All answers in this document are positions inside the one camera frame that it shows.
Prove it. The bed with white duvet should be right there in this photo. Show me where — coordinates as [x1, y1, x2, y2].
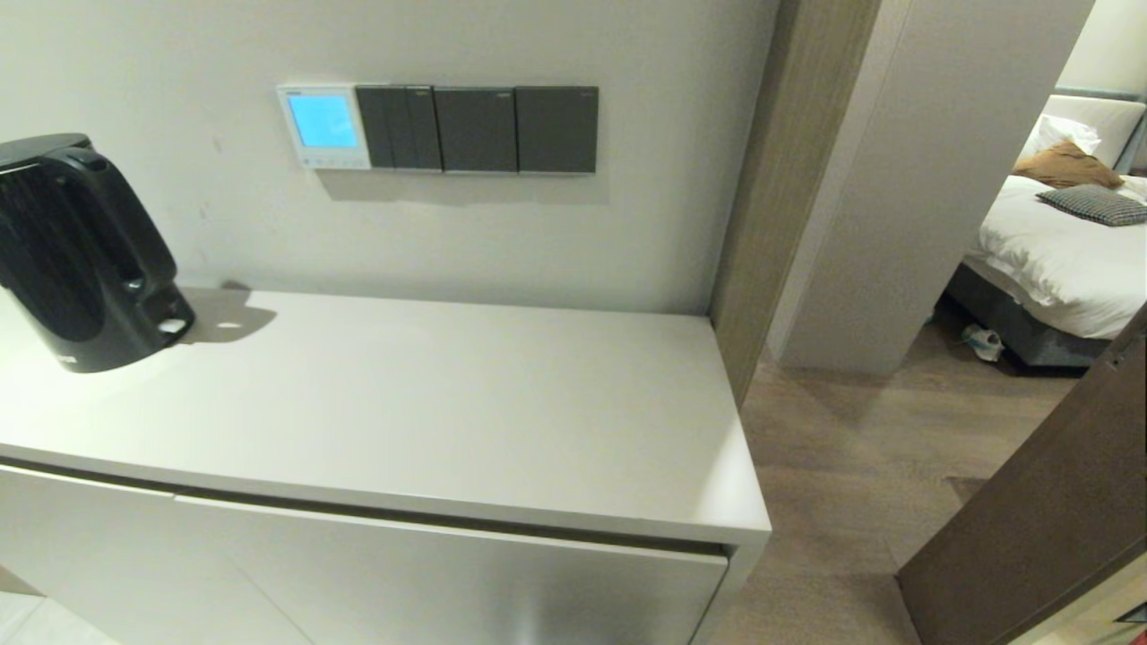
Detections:
[936, 170, 1147, 370]

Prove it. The wooden door frame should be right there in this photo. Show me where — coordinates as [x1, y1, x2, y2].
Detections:
[708, 0, 884, 409]

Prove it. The white sideboard cabinet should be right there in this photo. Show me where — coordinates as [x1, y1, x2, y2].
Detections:
[0, 285, 773, 645]

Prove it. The white pillow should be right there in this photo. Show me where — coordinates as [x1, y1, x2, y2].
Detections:
[1022, 114, 1103, 162]

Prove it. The white and teal sneaker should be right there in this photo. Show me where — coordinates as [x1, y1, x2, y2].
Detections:
[962, 322, 1005, 363]

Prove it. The white thermostat panel blue screen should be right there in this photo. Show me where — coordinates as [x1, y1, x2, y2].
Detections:
[276, 83, 373, 171]

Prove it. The checkered grey pillow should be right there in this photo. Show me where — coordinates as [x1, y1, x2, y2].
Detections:
[1037, 184, 1147, 228]

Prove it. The brown pillow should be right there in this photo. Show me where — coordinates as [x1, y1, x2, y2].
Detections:
[1013, 139, 1125, 191]

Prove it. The beige padded headboard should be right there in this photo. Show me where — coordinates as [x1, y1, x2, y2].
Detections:
[1044, 85, 1147, 176]

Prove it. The white cabinet door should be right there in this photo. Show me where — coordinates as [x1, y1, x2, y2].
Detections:
[175, 495, 729, 645]
[0, 464, 315, 645]

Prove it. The brown wooden room door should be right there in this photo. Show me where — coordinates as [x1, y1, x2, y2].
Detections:
[896, 305, 1147, 645]

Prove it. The black electric kettle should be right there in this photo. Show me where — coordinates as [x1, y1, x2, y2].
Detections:
[0, 133, 196, 374]

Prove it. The dark grey wall switch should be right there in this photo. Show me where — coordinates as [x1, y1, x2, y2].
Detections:
[515, 86, 599, 174]
[435, 86, 520, 174]

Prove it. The dark grey triple rocker switch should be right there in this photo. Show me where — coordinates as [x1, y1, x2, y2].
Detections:
[355, 84, 444, 172]

